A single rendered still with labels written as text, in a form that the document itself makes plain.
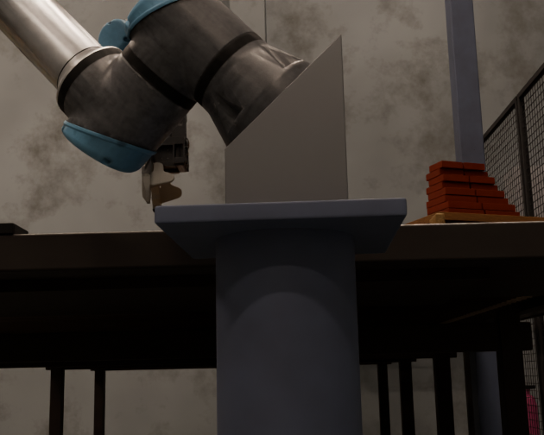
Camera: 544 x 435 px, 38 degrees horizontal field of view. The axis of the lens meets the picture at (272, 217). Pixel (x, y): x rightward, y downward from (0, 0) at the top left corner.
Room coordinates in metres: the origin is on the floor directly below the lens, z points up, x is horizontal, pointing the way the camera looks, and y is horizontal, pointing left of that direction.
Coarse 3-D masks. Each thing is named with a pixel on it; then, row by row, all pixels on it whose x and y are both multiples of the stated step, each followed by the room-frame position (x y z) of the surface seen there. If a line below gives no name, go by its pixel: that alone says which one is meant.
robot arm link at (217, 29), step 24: (144, 0) 0.92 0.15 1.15; (168, 0) 0.91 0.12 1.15; (192, 0) 0.92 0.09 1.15; (216, 0) 0.94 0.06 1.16; (144, 24) 0.93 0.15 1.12; (168, 24) 0.92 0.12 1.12; (192, 24) 0.91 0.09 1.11; (216, 24) 0.91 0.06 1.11; (240, 24) 0.93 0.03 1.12; (144, 48) 0.93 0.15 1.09; (168, 48) 0.92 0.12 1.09; (192, 48) 0.92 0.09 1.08; (216, 48) 0.91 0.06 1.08; (144, 72) 0.94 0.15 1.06; (168, 72) 0.94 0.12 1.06; (192, 72) 0.93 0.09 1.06; (168, 96) 0.96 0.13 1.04; (192, 96) 0.97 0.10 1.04
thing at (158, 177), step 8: (152, 168) 1.44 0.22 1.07; (160, 168) 1.44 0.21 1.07; (144, 176) 1.42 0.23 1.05; (152, 176) 1.43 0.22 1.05; (160, 176) 1.43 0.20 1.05; (168, 176) 1.43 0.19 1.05; (144, 184) 1.41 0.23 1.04; (152, 184) 1.42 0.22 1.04; (160, 184) 1.42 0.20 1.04; (144, 192) 1.41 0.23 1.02
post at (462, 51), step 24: (456, 0) 3.18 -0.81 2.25; (456, 24) 3.18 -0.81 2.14; (456, 48) 3.18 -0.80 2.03; (456, 72) 3.18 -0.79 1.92; (456, 96) 3.18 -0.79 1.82; (456, 120) 3.21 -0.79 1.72; (480, 120) 3.18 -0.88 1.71; (456, 144) 3.24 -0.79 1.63; (480, 144) 3.18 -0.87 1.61; (480, 360) 3.18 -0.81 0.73; (480, 384) 3.18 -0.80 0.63; (480, 408) 3.18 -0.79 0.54; (480, 432) 3.18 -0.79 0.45
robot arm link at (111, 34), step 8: (112, 24) 1.34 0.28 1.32; (120, 24) 1.34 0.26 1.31; (104, 32) 1.35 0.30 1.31; (112, 32) 1.34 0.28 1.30; (120, 32) 1.34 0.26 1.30; (104, 40) 1.35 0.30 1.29; (112, 40) 1.34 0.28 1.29; (120, 40) 1.34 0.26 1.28; (128, 40) 1.34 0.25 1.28; (120, 48) 1.34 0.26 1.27
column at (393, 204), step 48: (192, 240) 0.95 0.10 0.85; (240, 240) 0.90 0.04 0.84; (288, 240) 0.88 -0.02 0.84; (336, 240) 0.90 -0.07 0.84; (384, 240) 0.98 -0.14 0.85; (240, 288) 0.90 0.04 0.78; (288, 288) 0.88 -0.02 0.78; (336, 288) 0.90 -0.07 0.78; (240, 336) 0.90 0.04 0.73; (288, 336) 0.88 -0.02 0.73; (336, 336) 0.90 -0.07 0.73; (240, 384) 0.90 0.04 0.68; (288, 384) 0.88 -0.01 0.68; (336, 384) 0.90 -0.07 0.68; (240, 432) 0.90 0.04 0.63; (288, 432) 0.88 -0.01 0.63; (336, 432) 0.90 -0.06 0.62
